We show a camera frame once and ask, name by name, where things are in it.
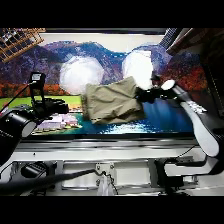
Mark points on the silver frame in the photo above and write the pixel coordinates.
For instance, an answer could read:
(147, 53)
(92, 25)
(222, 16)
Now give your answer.
(133, 156)

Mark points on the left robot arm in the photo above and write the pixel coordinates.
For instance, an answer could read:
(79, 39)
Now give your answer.
(13, 128)

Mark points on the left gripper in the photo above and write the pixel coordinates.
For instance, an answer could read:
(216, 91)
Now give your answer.
(51, 107)

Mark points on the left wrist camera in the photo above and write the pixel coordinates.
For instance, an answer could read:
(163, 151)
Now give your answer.
(37, 85)

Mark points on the olive green garment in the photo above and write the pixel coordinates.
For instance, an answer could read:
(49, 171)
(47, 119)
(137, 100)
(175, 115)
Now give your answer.
(111, 100)

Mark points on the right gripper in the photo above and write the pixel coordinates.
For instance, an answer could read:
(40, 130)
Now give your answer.
(148, 94)

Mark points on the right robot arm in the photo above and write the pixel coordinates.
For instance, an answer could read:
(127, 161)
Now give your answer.
(201, 125)

